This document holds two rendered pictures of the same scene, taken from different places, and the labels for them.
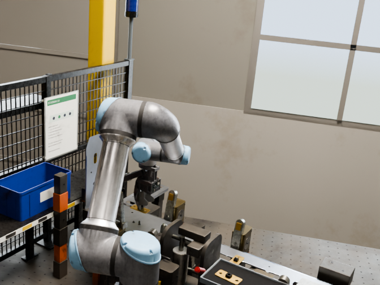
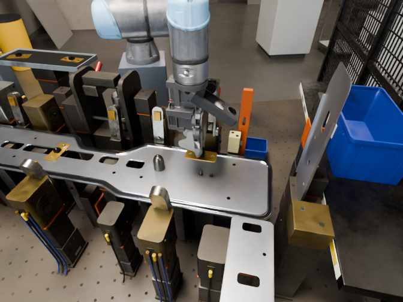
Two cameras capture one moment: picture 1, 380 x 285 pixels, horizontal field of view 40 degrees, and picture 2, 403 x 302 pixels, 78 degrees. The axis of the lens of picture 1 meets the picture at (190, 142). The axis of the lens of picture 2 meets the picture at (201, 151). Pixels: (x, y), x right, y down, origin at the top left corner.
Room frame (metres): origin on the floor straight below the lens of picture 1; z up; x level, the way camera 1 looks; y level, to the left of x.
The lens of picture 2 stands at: (2.47, 0.05, 1.51)
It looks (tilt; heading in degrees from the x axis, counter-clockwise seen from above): 41 degrees down; 163
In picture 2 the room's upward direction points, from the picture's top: straight up
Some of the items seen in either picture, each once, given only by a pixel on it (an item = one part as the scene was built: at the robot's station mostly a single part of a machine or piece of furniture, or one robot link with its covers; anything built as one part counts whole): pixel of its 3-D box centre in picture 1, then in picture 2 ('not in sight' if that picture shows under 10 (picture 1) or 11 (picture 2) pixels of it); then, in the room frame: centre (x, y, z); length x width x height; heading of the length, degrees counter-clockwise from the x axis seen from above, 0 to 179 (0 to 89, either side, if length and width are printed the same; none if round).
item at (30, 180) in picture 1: (33, 190); (360, 128); (2.04, 0.66, 1.10); 0.30 x 0.17 x 0.13; 152
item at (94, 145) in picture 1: (94, 171); (315, 142); (2.13, 0.41, 1.17); 0.12 x 0.01 x 0.34; 151
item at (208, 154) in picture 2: (139, 207); (201, 154); (1.99, 0.19, 1.08); 0.08 x 0.04 x 0.01; 61
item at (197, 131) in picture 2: not in sight; (197, 131); (2.01, 0.17, 1.17); 0.05 x 0.02 x 0.09; 151
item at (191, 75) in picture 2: (147, 159); (190, 69); (1.98, 0.17, 1.31); 0.08 x 0.08 x 0.05
